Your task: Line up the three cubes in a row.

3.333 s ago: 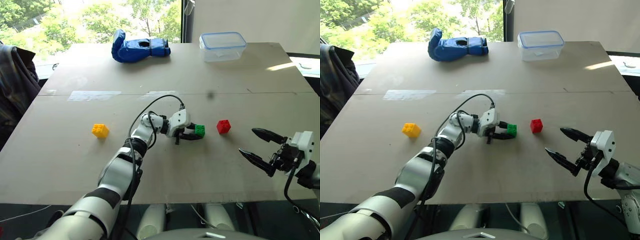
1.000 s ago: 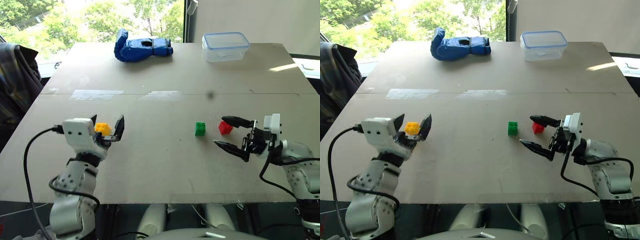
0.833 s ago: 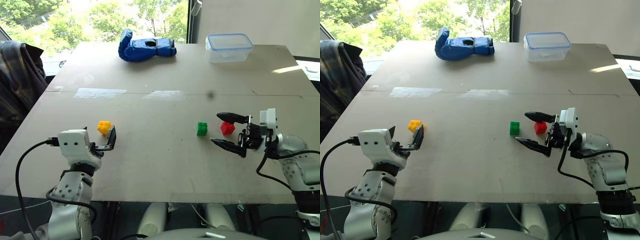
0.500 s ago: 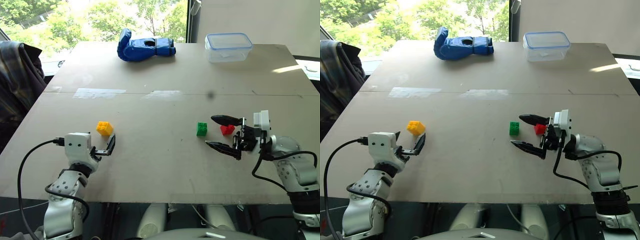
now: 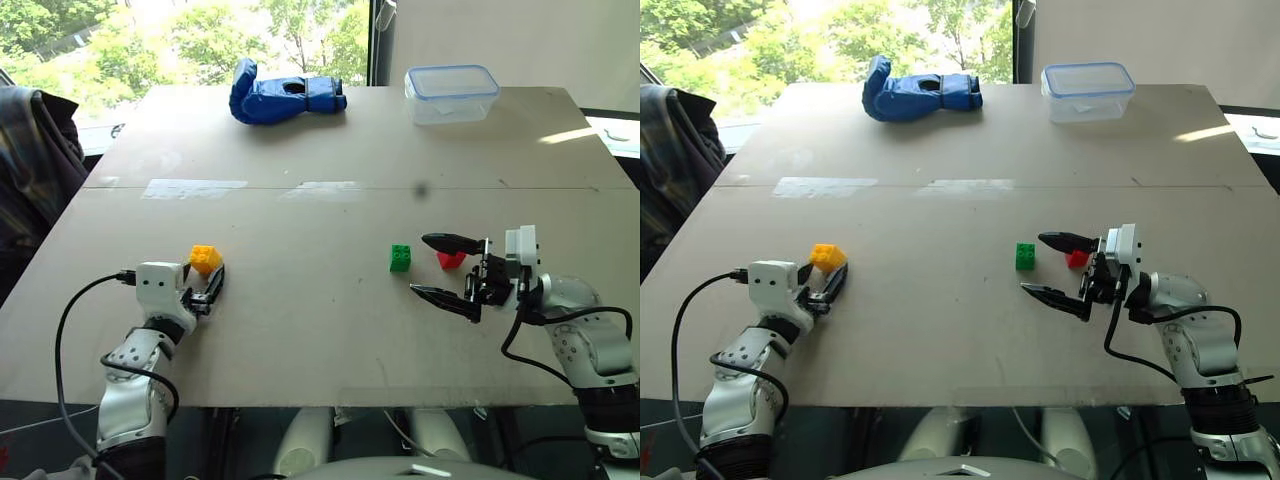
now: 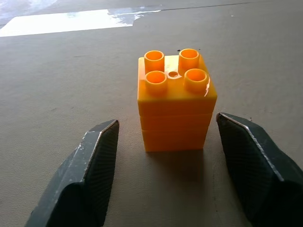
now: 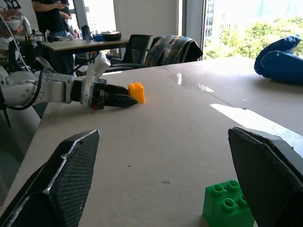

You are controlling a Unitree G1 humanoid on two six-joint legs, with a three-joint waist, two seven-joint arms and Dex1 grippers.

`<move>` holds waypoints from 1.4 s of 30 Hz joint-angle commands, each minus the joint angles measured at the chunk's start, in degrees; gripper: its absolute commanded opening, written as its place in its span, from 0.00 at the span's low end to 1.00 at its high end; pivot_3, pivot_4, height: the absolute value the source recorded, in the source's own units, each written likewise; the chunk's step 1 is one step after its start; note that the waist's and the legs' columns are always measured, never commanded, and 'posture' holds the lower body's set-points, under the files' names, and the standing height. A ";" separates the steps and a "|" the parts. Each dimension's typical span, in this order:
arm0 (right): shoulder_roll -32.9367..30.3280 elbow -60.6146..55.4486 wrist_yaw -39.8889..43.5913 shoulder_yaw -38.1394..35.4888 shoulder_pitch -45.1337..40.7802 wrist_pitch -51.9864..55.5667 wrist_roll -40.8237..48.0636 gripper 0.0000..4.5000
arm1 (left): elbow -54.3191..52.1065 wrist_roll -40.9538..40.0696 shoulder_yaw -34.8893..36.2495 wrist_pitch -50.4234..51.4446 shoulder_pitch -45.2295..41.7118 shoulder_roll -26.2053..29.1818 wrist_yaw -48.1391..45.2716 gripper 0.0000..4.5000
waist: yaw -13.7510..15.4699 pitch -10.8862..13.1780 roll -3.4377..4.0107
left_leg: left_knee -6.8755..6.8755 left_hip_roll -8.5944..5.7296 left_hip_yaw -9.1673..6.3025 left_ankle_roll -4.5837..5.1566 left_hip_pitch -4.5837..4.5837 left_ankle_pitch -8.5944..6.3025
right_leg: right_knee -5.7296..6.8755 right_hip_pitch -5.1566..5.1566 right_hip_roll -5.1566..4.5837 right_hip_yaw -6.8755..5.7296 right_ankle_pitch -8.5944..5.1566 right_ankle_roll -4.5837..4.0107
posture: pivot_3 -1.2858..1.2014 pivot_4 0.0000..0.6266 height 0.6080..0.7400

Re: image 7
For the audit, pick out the blue small box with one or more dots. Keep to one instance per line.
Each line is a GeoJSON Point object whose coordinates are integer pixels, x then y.
{"type": "Point", "coordinates": [97, 37]}

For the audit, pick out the clear tape strip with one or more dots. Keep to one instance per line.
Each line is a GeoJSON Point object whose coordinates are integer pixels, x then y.
{"type": "Point", "coordinates": [189, 84]}

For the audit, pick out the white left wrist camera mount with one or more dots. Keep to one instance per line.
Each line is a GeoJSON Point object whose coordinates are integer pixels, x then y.
{"type": "Point", "coordinates": [100, 63]}

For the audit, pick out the dark patterned jacket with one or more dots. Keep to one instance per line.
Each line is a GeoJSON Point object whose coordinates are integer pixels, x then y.
{"type": "Point", "coordinates": [172, 50]}

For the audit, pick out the green toy building block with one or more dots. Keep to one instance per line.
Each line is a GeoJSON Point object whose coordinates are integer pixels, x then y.
{"type": "Point", "coordinates": [222, 210]}

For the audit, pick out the wooden background table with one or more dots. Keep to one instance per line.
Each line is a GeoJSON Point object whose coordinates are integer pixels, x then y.
{"type": "Point", "coordinates": [78, 45]}

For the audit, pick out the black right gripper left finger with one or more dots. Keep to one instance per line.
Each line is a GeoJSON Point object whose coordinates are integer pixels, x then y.
{"type": "Point", "coordinates": [71, 170]}

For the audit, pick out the black office chair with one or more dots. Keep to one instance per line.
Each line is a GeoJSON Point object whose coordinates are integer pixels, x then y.
{"type": "Point", "coordinates": [136, 49]}

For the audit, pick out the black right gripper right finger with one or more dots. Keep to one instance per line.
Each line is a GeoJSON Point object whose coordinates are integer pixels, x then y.
{"type": "Point", "coordinates": [267, 179]}

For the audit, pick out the person in black shirt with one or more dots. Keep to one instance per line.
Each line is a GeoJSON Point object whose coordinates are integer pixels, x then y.
{"type": "Point", "coordinates": [48, 16]}

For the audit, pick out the black cylindrical bottle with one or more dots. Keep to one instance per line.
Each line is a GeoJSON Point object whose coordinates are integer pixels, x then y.
{"type": "Point", "coordinates": [86, 32]}

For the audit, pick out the blue fabric bag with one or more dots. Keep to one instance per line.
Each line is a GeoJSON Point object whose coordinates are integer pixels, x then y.
{"type": "Point", "coordinates": [279, 61]}

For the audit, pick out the dark bowl on table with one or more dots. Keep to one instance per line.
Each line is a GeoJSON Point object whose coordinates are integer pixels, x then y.
{"type": "Point", "coordinates": [111, 36]}

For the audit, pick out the orange toy building block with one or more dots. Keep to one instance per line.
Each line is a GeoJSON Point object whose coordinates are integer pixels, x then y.
{"type": "Point", "coordinates": [137, 93]}

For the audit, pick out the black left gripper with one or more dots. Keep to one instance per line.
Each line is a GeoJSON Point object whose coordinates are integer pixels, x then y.
{"type": "Point", "coordinates": [97, 94]}

